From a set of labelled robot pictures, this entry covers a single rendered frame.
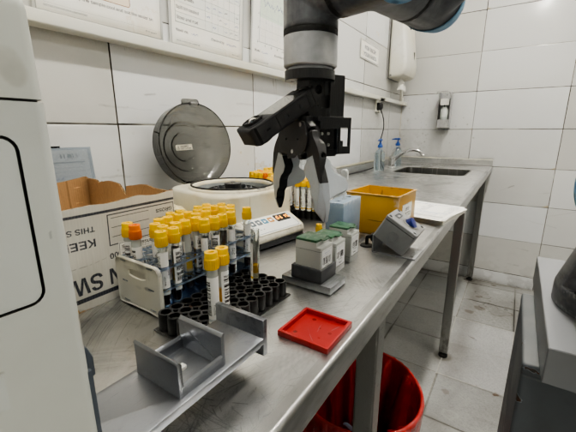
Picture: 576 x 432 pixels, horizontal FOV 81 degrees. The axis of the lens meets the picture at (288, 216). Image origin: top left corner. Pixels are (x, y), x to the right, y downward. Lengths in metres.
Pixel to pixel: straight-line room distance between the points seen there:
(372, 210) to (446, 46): 2.25
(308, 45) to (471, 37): 2.51
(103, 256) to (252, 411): 0.31
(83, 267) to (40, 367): 0.34
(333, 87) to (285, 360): 0.37
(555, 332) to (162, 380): 0.39
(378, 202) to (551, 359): 0.50
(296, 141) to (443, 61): 2.51
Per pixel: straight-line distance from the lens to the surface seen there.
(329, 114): 0.52
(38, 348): 0.21
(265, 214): 0.77
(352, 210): 0.75
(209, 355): 0.34
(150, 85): 1.01
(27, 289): 0.20
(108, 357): 0.45
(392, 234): 0.70
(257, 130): 0.44
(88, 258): 0.54
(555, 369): 0.44
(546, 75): 2.88
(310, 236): 0.54
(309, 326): 0.45
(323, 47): 0.49
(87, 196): 0.84
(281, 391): 0.37
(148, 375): 0.33
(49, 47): 0.90
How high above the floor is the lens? 1.12
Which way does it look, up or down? 14 degrees down
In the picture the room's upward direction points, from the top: straight up
